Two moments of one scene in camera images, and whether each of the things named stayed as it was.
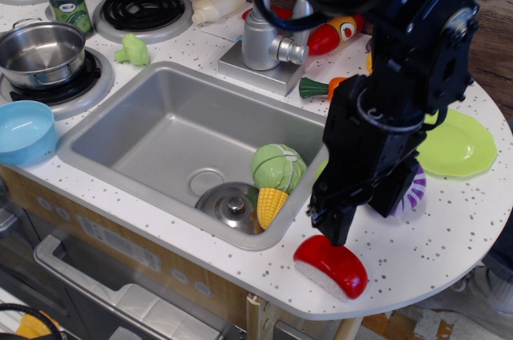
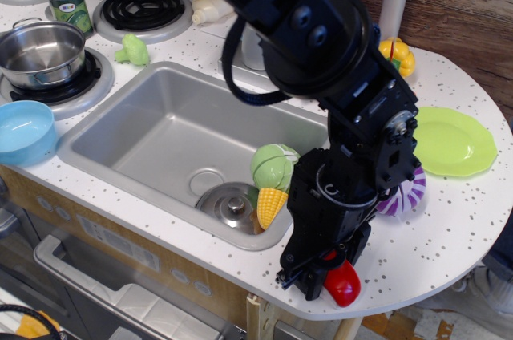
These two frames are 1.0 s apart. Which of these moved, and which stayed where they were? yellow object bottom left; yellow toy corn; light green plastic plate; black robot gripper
Moved: black robot gripper
Stayed: light green plastic plate; yellow toy corn; yellow object bottom left
